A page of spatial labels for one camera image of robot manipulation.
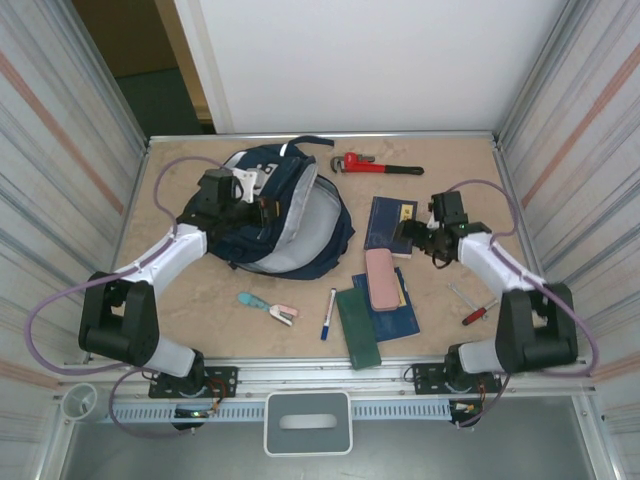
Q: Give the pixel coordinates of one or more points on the navy book with yellow label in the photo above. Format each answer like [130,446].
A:
[385,220]

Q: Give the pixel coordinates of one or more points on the pink pencil case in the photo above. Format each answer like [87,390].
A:
[382,280]

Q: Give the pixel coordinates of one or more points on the navy blue backpack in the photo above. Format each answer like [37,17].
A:
[340,235]

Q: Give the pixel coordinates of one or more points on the plain navy book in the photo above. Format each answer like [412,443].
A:
[395,325]

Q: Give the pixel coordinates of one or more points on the dark green long box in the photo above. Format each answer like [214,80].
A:
[357,330]

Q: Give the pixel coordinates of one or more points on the blue white marker pen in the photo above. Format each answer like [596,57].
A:
[328,315]

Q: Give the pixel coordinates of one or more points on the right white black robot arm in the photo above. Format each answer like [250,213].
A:
[485,260]

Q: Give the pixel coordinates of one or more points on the red pipe wrench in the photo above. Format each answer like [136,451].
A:
[360,164]

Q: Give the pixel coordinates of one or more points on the pink white stapler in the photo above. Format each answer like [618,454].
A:
[284,314]

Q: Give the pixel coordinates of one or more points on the black controller board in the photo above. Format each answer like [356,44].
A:
[192,417]
[467,412]

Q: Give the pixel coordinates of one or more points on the grey box with white rim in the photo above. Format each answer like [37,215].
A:
[280,405]

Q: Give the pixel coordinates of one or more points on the white plastic tube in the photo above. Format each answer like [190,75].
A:
[80,400]

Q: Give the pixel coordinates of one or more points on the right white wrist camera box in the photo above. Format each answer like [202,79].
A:
[430,212]

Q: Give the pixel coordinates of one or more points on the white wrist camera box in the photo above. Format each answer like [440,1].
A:
[247,182]
[430,212]

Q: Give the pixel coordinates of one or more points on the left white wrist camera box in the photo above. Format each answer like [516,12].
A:
[247,182]

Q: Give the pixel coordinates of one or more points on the slotted aluminium side rail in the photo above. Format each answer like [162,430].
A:
[505,170]

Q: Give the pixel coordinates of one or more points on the short aluminium frame rail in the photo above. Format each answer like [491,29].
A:
[425,135]

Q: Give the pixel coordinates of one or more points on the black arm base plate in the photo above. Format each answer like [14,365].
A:
[425,377]
[222,380]

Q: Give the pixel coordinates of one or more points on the long aluminium mounting rail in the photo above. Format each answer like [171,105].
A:
[325,372]

